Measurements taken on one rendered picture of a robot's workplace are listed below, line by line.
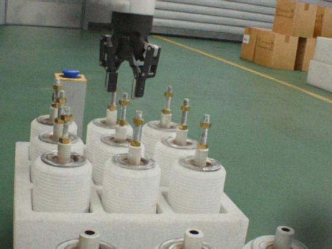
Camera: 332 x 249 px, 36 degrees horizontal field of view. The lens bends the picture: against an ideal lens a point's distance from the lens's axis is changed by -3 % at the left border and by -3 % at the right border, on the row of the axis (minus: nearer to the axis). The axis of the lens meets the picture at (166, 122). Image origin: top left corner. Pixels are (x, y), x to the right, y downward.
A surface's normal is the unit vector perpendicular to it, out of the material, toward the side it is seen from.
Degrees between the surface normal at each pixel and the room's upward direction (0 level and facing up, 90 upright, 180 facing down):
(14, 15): 90
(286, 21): 90
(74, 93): 90
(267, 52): 90
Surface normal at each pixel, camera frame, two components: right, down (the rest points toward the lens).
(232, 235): 0.26, 0.27
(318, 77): -0.91, -0.01
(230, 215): 0.12, -0.96
